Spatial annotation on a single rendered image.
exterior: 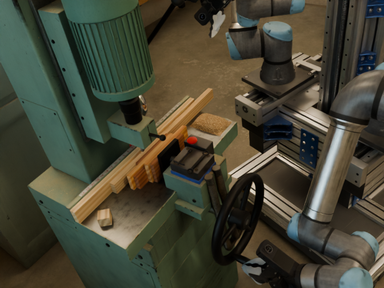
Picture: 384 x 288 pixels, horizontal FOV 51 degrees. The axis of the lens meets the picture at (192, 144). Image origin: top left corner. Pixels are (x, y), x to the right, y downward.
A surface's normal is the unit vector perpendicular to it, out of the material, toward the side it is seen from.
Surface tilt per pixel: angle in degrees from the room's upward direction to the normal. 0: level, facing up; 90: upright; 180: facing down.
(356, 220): 0
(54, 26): 90
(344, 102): 59
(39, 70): 90
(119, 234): 0
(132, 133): 90
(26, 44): 90
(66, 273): 0
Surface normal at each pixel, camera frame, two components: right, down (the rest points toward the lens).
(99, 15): 0.12, 0.63
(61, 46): -0.55, 0.59
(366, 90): -0.69, -0.06
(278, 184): -0.13, -0.76
